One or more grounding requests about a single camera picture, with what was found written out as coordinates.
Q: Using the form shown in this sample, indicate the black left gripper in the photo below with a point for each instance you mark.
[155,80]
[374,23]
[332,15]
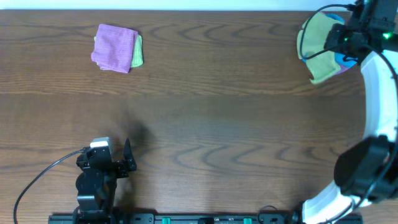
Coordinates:
[116,168]

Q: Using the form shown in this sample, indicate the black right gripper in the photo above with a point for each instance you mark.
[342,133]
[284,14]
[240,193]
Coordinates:
[332,43]

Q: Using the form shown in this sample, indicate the yellow-green cloth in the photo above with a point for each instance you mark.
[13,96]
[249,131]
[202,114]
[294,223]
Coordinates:
[322,67]

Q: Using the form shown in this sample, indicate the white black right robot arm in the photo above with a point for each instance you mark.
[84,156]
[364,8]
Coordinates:
[366,173]

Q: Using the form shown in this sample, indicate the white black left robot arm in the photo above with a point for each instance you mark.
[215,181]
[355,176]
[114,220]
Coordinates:
[97,183]

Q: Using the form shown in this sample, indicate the crumpled purple cloth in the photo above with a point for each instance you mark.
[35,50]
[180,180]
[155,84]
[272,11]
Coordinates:
[344,66]

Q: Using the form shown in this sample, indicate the folded light green cloth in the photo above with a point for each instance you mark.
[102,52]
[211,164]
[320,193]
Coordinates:
[136,61]

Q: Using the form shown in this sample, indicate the folded purple cloth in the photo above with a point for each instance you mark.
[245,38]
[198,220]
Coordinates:
[113,48]

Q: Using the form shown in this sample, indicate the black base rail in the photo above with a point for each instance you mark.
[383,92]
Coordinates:
[148,218]

